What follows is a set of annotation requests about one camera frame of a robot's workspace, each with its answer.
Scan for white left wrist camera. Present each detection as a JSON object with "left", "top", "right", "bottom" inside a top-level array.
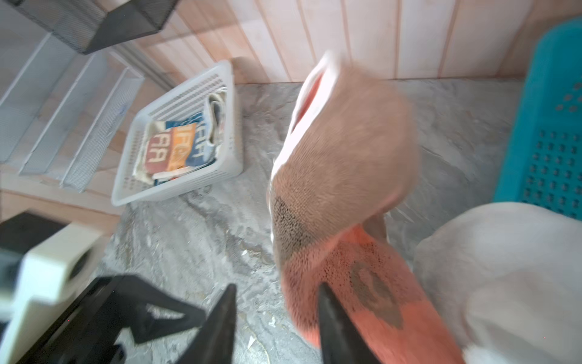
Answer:
[{"left": 1, "top": 212, "right": 109, "bottom": 363}]

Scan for multicolour lettered towel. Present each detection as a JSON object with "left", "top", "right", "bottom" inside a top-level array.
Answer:
[{"left": 133, "top": 112, "right": 219, "bottom": 186}]

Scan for white wire mesh shelf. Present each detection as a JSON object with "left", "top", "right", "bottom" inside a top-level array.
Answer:
[{"left": 1, "top": 31, "right": 145, "bottom": 192}]

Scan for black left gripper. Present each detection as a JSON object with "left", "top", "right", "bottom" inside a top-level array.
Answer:
[{"left": 19, "top": 275, "right": 206, "bottom": 363}]

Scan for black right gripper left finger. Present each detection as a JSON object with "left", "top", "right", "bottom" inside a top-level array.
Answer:
[{"left": 177, "top": 284, "right": 237, "bottom": 364}]

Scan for white plastic laundry basket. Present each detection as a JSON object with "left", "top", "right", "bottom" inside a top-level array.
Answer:
[{"left": 112, "top": 61, "right": 244, "bottom": 206}]

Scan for red and white towel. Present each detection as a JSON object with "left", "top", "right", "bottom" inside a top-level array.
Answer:
[{"left": 268, "top": 52, "right": 463, "bottom": 363}]

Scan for black mesh wall basket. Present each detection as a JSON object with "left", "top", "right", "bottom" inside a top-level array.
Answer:
[{"left": 5, "top": 0, "right": 179, "bottom": 55}]

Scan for teal plastic basket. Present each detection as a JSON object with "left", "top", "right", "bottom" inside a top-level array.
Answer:
[{"left": 493, "top": 18, "right": 581, "bottom": 220}]

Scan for blue and cream towel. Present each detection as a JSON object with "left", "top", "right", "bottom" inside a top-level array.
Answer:
[{"left": 154, "top": 90, "right": 228, "bottom": 185}]

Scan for white towel in basket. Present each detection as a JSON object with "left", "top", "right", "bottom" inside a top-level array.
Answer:
[{"left": 413, "top": 203, "right": 581, "bottom": 363}]

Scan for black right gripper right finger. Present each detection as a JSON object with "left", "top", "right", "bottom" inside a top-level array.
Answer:
[{"left": 318, "top": 282, "right": 380, "bottom": 364}]

